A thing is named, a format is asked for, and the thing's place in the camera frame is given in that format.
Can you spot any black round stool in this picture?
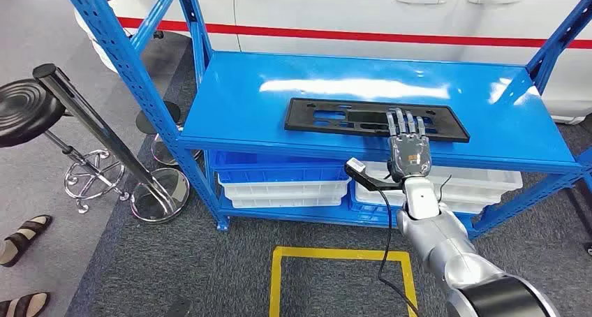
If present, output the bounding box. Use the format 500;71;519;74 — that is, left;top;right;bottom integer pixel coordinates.
0;79;131;214

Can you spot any long black plastic panel part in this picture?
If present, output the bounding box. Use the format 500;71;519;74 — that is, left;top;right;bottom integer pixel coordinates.
283;97;471;144

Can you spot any blue metal shelf rack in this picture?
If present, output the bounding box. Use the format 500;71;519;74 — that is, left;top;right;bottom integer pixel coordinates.
59;0;592;239

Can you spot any brown strap sandal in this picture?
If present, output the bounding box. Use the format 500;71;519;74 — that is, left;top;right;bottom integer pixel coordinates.
0;214;52;268
0;293;51;317

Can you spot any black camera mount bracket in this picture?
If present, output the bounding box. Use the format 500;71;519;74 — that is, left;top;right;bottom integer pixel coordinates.
344;163;404;192

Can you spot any white car with red stripe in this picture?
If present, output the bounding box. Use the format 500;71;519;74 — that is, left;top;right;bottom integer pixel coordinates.
73;0;592;125

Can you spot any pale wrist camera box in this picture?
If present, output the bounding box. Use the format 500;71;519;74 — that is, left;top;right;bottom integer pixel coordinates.
346;158;367;176

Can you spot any wide blue plastic bin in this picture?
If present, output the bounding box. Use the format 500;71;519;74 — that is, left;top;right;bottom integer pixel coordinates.
349;199;473;224

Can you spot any standing person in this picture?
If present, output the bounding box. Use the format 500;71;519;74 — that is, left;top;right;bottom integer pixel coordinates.
0;214;52;317

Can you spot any chrome stanchion post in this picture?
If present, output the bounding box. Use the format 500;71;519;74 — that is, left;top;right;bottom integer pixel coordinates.
135;101;203;168
32;64;191;224

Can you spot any black camera cable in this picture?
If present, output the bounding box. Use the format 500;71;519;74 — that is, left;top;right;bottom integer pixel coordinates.
376;187;421;317

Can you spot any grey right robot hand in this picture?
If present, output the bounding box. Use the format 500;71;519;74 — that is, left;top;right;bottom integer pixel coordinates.
385;106;433;182

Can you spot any thin black wire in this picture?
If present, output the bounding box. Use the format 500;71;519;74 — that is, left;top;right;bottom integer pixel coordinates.
438;175;453;201

